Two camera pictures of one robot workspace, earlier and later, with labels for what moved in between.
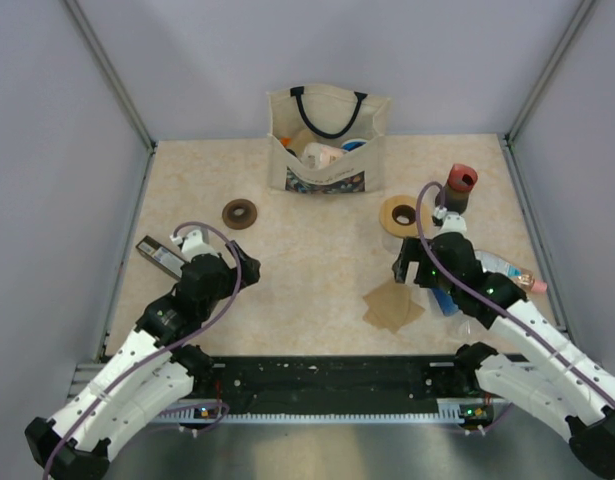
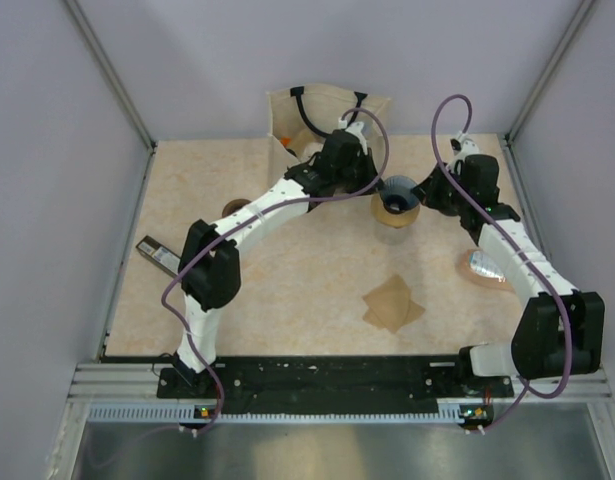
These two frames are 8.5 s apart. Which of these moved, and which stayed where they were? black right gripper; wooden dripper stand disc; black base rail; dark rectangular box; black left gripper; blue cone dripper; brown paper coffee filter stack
Moved: wooden dripper stand disc; black left gripper; blue cone dripper; black right gripper
Stayed: dark rectangular box; brown paper coffee filter stack; black base rail
